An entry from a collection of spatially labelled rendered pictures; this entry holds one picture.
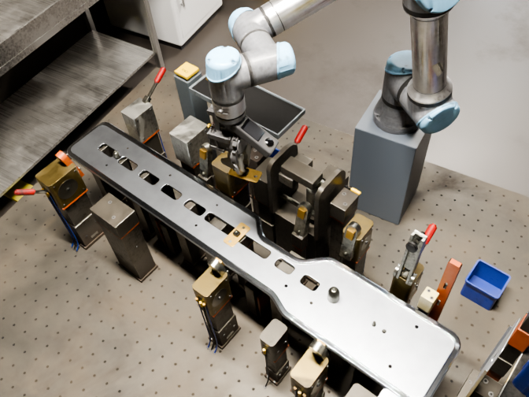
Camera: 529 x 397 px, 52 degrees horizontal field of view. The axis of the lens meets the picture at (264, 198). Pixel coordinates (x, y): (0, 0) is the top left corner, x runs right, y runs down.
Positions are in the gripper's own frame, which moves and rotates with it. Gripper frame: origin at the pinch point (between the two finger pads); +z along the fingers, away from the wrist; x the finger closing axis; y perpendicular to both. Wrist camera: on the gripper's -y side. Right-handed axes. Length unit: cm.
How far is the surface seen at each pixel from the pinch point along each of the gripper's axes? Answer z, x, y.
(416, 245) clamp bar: 4.0, 3.6, -46.1
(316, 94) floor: 126, -168, 41
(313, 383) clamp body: 22, 38, -34
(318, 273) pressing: 25.8, 7.6, -23.7
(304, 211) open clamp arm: 16.7, -4.5, -14.7
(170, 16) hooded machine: 97, -175, 146
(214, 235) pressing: 26.0, 7.2, 9.0
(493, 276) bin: 51, -26, -71
